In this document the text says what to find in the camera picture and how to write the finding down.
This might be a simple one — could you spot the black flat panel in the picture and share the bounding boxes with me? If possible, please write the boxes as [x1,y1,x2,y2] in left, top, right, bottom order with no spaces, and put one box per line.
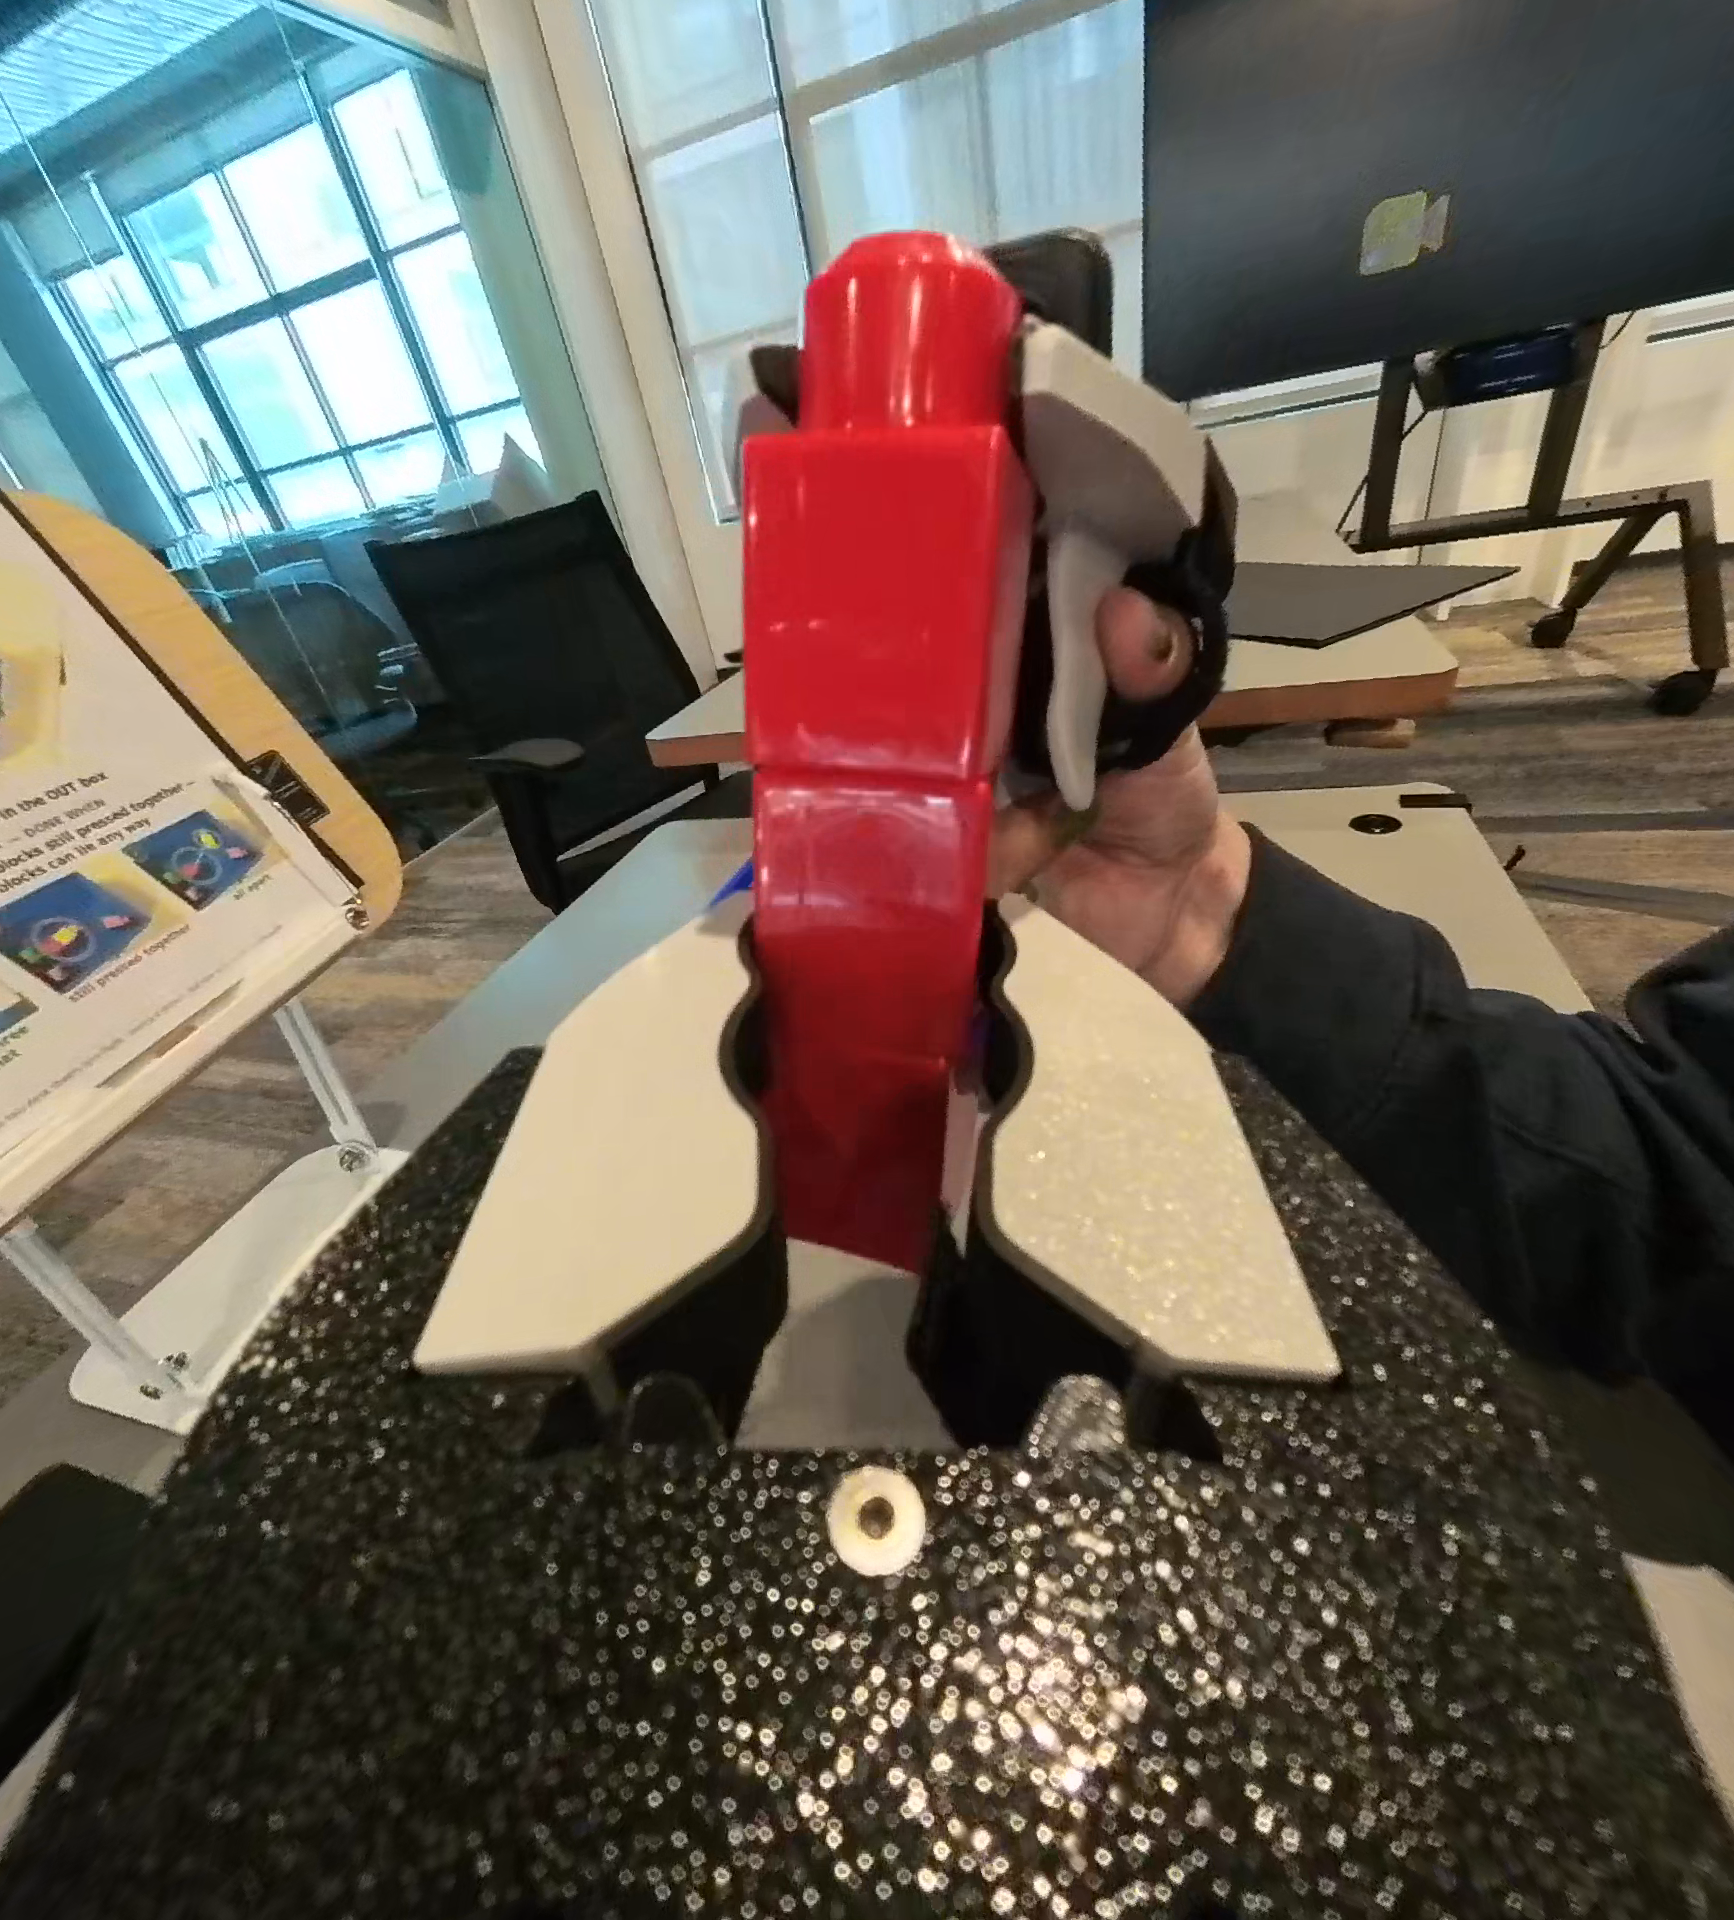
[1224,558,1525,650]

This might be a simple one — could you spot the red mega block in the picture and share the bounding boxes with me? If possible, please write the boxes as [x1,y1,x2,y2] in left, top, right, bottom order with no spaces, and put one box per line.
[747,767,1009,1280]
[738,228,1039,786]

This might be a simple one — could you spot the person's right forearm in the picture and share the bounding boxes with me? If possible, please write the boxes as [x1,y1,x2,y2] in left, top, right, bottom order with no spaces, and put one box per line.
[1184,821,1734,1397]

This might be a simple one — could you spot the black office chair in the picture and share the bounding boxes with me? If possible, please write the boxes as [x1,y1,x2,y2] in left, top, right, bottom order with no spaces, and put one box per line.
[957,228,1123,396]
[360,486,726,917]

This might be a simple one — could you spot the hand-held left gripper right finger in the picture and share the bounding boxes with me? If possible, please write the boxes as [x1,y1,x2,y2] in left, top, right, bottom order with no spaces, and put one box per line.
[942,899,1344,1427]

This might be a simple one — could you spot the small black device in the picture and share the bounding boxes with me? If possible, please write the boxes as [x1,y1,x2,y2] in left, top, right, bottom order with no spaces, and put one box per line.
[1415,326,1584,407]

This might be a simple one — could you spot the person's right hand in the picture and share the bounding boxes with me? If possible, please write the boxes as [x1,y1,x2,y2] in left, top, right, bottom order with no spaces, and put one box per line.
[986,591,1261,1010]

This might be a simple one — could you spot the black rolling display stand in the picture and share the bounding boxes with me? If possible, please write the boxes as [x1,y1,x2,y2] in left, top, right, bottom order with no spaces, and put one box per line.
[1338,305,1734,720]

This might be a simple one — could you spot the clear sign stand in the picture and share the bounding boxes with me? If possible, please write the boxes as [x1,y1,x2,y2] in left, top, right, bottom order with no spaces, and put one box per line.
[0,982,426,1433]

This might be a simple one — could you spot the instruction sign board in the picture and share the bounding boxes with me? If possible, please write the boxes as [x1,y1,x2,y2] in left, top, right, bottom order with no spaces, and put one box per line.
[0,381,408,1284]

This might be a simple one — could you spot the large dark display screen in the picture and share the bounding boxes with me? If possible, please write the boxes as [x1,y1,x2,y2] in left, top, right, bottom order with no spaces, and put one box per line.
[1141,0,1734,407]

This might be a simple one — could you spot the large window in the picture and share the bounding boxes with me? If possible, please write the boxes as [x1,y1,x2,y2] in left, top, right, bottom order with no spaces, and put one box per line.
[589,0,1146,503]

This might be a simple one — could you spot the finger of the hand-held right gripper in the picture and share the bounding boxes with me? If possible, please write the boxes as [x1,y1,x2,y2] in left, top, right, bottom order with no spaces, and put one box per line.
[1015,311,1212,545]
[738,344,810,443]

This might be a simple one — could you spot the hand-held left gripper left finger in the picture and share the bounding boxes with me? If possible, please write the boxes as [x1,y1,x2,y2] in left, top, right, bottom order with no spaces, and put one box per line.
[414,917,795,1419]

